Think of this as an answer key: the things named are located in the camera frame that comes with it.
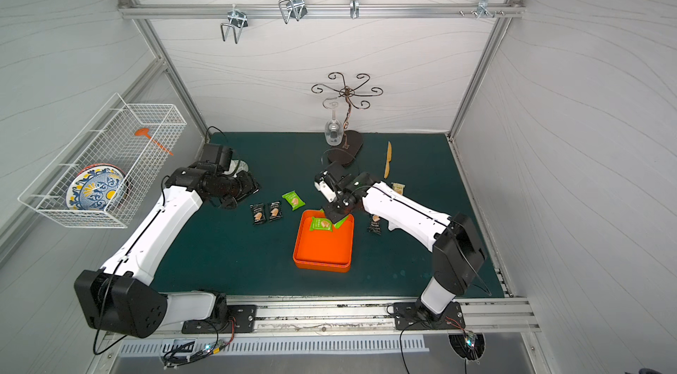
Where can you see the looped metal hook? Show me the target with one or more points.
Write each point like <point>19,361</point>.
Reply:
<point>292,9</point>

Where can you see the green cookie packet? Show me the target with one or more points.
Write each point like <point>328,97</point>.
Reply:
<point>339,224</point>
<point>321,224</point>
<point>294,200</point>

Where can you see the right metal hook bracket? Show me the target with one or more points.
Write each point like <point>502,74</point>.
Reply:
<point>482,11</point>

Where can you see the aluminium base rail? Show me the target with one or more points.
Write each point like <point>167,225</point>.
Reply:
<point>345,315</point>

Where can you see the yellow wooden knife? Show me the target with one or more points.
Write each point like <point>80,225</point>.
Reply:
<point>388,159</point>

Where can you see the clear wine glass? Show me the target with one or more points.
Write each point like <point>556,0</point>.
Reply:
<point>333,130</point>

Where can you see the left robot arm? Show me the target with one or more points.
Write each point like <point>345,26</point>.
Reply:
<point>119,297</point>

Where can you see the aluminium top rail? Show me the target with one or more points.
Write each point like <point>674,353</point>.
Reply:
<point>315,11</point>

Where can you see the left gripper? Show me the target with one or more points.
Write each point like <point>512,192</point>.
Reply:
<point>245,185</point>

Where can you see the double prong metal hook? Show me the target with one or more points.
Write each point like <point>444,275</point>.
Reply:
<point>234,25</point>

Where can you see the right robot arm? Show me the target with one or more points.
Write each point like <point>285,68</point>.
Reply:
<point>457,250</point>

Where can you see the black cookie packet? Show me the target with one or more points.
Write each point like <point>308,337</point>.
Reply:
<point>274,211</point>
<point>258,212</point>

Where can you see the small metal clip hook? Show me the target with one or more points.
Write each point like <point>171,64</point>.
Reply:
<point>354,9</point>

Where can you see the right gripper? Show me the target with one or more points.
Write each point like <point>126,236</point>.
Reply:
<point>338,199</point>

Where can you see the blue yellow patterned plate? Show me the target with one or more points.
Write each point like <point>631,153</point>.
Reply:
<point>96,188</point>

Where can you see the white wire basket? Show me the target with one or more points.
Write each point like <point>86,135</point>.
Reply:
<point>107,138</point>

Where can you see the black scrolled glass stand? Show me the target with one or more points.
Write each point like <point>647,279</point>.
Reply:
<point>349,98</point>

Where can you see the orange storage box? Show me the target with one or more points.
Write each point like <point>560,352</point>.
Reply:
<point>324,251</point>

